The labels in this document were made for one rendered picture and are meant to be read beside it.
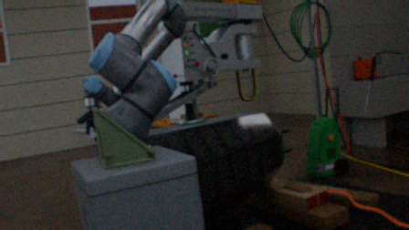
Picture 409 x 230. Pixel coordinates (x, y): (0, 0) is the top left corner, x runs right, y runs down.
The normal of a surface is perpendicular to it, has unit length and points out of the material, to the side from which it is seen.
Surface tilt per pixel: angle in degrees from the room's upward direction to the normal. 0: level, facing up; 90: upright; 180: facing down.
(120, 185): 90
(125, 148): 90
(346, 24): 90
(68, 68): 90
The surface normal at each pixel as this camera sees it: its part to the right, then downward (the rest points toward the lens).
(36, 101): 0.44, 0.03
